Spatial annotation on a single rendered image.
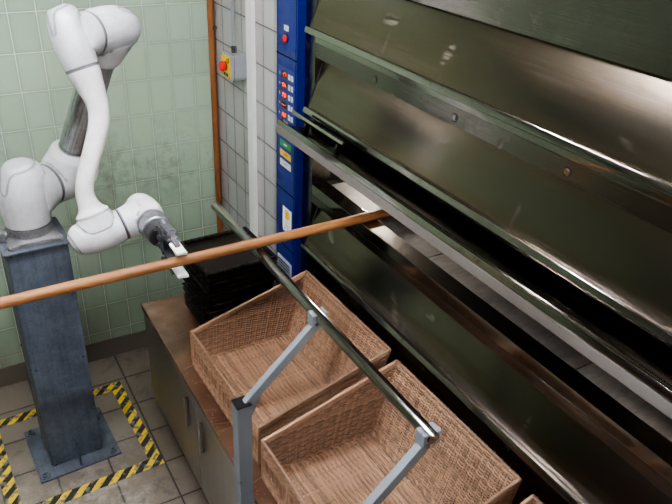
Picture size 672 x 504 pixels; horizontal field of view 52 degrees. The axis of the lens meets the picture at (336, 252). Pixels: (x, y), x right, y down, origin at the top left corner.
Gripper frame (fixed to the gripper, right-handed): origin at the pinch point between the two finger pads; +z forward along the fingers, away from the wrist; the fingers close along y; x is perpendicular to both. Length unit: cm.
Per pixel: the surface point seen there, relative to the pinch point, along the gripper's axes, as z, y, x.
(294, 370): -7, 60, -41
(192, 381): -19, 61, -7
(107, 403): -88, 119, 12
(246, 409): 39.2, 24.6, -2.7
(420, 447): 86, 5, -22
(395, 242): 16, 1, -63
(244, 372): -14, 60, -25
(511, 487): 86, 35, -54
